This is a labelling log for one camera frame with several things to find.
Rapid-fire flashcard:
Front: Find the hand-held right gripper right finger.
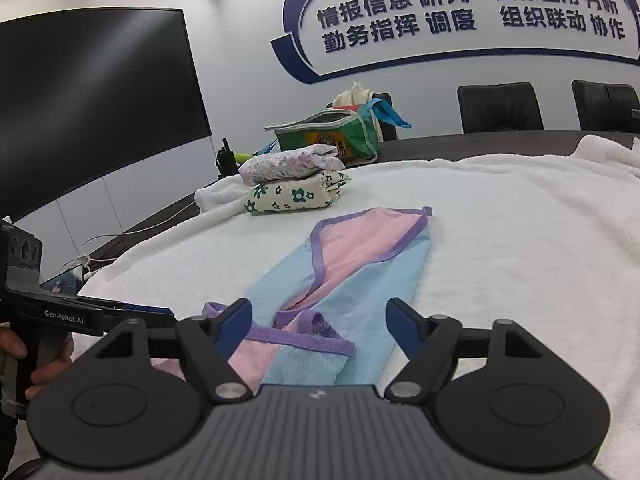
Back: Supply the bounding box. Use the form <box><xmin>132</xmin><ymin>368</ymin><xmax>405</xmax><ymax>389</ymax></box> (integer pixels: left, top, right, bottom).
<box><xmin>386</xmin><ymin>297</ymin><xmax>543</xmax><ymax>403</ymax></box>

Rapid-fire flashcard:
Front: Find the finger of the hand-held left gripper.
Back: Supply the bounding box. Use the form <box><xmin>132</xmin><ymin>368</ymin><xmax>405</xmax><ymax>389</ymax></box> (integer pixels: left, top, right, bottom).
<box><xmin>75</xmin><ymin>296</ymin><xmax>172</xmax><ymax>312</ymax></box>
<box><xmin>102</xmin><ymin>308</ymin><xmax>177</xmax><ymax>334</ymax></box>

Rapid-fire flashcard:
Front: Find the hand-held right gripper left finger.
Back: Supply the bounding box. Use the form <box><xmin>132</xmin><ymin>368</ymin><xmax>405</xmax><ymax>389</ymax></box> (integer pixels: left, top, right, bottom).
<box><xmin>95</xmin><ymin>297</ymin><xmax>253</xmax><ymax>403</ymax></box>

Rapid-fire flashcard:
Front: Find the pink and blue garment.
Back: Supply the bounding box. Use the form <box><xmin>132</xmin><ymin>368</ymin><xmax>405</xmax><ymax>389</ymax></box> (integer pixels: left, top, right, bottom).
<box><xmin>150</xmin><ymin>206</ymin><xmax>434</xmax><ymax>394</ymax></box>

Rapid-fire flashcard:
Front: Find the person's left hand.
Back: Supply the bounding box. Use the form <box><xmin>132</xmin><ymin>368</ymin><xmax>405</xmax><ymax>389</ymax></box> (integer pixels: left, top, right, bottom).
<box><xmin>0</xmin><ymin>328</ymin><xmax>77</xmax><ymax>402</ymax></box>

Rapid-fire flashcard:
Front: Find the smartphone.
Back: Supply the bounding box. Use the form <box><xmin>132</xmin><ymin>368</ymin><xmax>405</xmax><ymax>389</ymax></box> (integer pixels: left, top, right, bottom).
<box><xmin>40</xmin><ymin>265</ymin><xmax>86</xmax><ymax>295</ymax></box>

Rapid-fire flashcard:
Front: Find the white fleece blanket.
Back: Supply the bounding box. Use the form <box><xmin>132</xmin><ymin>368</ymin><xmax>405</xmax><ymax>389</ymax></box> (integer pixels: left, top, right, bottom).
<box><xmin>70</xmin><ymin>132</ymin><xmax>640</xmax><ymax>480</ymax></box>

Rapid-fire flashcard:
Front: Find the folded cream green-flower garment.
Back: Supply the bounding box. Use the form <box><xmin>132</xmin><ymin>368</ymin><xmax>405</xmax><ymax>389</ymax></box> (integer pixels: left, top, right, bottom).
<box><xmin>242</xmin><ymin>170</ymin><xmax>352</xmax><ymax>215</ymax></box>

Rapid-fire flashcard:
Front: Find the black walkie-talkie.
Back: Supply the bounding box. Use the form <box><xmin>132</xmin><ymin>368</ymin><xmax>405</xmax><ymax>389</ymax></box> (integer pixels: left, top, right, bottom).
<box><xmin>215</xmin><ymin>137</ymin><xmax>236</xmax><ymax>179</ymax></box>

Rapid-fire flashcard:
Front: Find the folded pink floral garment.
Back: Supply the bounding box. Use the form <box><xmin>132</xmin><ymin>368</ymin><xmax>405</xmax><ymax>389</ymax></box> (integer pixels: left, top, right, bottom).
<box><xmin>238</xmin><ymin>143</ymin><xmax>345</xmax><ymax>185</ymax></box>

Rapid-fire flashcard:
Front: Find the black office chair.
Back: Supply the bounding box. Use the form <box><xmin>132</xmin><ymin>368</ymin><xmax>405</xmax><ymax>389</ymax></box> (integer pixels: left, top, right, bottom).
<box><xmin>571</xmin><ymin>79</ymin><xmax>640</xmax><ymax>134</ymax></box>
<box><xmin>327</xmin><ymin>91</ymin><xmax>400</xmax><ymax>142</ymax></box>
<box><xmin>457</xmin><ymin>81</ymin><xmax>545</xmax><ymax>135</ymax></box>

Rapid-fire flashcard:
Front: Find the green storage bag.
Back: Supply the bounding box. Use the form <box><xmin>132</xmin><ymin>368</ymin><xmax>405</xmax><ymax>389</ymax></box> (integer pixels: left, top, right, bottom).
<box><xmin>255</xmin><ymin>97</ymin><xmax>412</xmax><ymax>166</ymax></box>

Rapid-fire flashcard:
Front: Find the cream cloth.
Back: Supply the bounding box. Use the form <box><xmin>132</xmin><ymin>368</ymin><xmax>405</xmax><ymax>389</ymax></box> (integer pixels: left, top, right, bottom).
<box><xmin>332</xmin><ymin>81</ymin><xmax>386</xmax><ymax>144</ymax></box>

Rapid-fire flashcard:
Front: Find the white cable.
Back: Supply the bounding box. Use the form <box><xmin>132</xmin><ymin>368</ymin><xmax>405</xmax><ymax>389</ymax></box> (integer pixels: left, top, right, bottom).
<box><xmin>80</xmin><ymin>207</ymin><xmax>206</xmax><ymax>274</ymax></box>

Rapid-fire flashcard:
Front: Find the large black wall screen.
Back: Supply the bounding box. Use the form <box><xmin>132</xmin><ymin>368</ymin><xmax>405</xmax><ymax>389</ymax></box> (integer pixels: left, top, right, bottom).
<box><xmin>0</xmin><ymin>8</ymin><xmax>214</xmax><ymax>224</ymax></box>

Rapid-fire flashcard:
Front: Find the blue wall lettering sign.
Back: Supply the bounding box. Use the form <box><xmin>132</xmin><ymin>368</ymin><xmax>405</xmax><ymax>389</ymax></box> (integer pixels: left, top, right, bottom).
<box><xmin>270</xmin><ymin>0</ymin><xmax>640</xmax><ymax>86</ymax></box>

